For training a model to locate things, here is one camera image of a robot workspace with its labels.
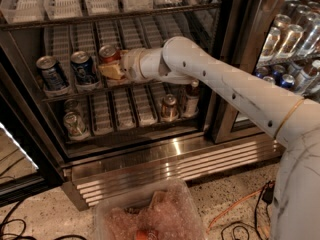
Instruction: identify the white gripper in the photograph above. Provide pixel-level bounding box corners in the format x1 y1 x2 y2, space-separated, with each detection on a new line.
98 48 146 83

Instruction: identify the blue pepsi can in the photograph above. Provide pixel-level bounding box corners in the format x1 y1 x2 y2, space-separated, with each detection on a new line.
71 51 98 85
36 55 69 91

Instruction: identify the orange cable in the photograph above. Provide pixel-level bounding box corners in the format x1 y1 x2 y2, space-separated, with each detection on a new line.
205 187 264 234

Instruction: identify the black cable left floor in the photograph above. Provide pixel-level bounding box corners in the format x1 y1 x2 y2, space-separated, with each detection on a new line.
0 197 88 240

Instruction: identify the steel fridge base grille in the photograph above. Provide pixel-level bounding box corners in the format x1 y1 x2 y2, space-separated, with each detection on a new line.
62 134 284 211

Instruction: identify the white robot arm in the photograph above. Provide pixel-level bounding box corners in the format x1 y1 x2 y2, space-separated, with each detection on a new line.
120 36 320 240

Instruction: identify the black cable right floor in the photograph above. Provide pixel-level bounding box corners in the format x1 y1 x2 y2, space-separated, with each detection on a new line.
220 190 272 240

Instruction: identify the black cable floor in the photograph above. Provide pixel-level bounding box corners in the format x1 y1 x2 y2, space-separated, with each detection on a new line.
220 190 272 240
0 197 88 240

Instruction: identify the red coke can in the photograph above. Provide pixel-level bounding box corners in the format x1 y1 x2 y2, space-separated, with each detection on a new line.
99 45 120 64

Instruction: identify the blue pepsi can left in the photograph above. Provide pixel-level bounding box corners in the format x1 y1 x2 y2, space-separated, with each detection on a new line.
36 55 69 91

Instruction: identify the green white can rear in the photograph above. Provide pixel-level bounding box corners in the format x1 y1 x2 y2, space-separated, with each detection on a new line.
64 99 83 114

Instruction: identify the coke can in bin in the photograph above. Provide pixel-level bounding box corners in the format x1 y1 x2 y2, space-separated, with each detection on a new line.
134 230 158 240

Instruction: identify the black power adapter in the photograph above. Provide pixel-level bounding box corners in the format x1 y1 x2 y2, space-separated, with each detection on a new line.
262 182 274 205

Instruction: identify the clear plastic bin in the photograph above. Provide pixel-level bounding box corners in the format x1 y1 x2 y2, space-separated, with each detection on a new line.
93 179 207 240

